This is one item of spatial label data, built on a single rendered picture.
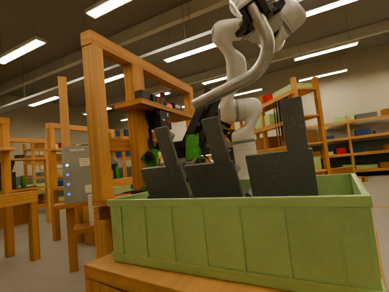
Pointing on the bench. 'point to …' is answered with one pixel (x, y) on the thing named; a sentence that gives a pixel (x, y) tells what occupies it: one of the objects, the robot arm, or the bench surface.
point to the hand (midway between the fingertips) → (254, 12)
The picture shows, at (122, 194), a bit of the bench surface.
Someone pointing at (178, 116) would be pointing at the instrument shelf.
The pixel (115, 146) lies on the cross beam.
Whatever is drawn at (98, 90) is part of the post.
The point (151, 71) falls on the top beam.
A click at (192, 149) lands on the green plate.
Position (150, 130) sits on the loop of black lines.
